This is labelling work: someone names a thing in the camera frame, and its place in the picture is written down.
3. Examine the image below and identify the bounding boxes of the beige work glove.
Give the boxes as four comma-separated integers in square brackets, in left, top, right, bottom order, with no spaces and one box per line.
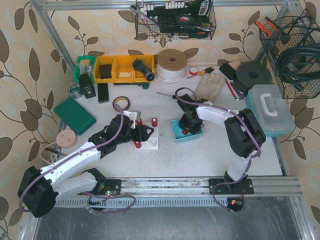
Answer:
[194,72,225,103]

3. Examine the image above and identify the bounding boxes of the brown tape roll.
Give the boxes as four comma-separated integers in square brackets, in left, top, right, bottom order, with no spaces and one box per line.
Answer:
[112,96,131,112]

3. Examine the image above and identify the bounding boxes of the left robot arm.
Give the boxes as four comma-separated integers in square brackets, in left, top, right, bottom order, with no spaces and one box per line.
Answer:
[17,113,155,218]

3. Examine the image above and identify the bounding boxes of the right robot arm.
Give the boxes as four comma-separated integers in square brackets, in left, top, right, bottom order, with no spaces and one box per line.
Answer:
[172,94,266,194]

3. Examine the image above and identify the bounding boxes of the teal spring tray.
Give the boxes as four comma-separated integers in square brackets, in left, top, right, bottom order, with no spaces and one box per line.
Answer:
[170,119,204,144]

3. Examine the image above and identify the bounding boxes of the long black screwdriver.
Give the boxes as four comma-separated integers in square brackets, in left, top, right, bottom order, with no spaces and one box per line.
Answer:
[156,92,177,100]

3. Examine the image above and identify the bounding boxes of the red white tape roll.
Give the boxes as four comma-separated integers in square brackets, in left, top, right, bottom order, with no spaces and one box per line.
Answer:
[189,66,198,76]

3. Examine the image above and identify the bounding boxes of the yellow black screwdriver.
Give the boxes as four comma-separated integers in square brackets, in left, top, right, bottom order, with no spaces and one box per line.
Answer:
[187,67,215,79]

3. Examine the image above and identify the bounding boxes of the black box with sponge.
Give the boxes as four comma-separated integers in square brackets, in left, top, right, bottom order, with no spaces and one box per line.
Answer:
[219,59,242,80]

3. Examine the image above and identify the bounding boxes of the green notebook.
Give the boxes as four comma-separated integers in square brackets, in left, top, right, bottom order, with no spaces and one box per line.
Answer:
[54,97,97,135]

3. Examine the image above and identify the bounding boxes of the black pipe fitting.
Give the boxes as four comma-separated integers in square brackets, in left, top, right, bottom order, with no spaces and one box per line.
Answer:
[132,59,155,82]

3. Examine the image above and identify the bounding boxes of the yellow bin middle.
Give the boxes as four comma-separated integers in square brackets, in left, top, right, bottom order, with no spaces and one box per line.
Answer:
[112,55,135,84]

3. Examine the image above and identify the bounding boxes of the yellow bin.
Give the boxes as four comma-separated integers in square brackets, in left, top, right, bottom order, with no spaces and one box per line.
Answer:
[112,55,135,84]
[132,54,155,83]
[93,55,115,84]

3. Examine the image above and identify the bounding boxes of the black meter device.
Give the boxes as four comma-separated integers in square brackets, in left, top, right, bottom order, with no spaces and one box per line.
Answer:
[78,73,96,99]

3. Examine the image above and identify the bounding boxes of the yellow bin right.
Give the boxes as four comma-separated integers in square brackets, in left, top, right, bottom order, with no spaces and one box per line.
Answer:
[132,54,155,83]

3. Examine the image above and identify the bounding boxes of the black box in bin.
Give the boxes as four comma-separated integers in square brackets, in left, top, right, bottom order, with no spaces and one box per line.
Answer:
[99,64,112,79]

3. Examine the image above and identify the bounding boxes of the clear teal toolbox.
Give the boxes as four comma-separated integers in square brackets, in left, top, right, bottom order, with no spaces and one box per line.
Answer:
[245,84,295,137]

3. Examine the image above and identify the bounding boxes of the glass jar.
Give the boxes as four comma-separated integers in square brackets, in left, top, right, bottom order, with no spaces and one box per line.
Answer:
[68,82,83,99]

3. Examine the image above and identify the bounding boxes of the yellow bin left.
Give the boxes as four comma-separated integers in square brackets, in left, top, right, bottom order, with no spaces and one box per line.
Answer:
[93,55,115,84]

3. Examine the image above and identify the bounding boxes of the green bin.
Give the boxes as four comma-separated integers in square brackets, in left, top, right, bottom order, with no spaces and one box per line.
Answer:
[73,56,97,83]

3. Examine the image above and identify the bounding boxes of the black tape roll in basket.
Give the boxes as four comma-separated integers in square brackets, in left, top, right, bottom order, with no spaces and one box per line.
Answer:
[174,14,195,25]

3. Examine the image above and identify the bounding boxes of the silver wrench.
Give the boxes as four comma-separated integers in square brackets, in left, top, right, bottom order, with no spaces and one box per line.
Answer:
[129,5,158,25]

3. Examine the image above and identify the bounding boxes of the orange pliers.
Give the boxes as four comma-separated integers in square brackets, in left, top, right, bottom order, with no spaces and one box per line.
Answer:
[254,16,279,38]

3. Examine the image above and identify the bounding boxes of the white peg base plate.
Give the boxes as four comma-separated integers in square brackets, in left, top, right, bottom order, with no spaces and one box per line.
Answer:
[134,119,159,151]

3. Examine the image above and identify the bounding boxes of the red handled hex key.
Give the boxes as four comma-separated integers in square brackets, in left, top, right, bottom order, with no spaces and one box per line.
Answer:
[224,77,246,101]

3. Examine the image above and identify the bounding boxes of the black rail block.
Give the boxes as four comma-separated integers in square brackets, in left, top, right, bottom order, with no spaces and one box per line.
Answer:
[97,83,109,104]

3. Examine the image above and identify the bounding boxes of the white cable spool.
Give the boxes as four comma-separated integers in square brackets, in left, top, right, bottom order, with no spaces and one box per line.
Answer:
[156,48,188,84]

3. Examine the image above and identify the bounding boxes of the wire basket top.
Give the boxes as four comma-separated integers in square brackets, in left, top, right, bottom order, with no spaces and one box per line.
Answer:
[129,0,216,42]

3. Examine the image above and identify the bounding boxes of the wire basket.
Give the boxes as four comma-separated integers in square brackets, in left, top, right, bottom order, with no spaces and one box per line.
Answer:
[129,0,216,42]
[259,15,320,99]

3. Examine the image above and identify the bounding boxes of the black hose coil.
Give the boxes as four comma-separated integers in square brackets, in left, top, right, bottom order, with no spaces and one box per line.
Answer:
[276,43,320,86]

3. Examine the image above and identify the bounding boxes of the wire basket right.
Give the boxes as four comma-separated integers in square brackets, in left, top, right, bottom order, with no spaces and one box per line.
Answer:
[259,15,320,99]

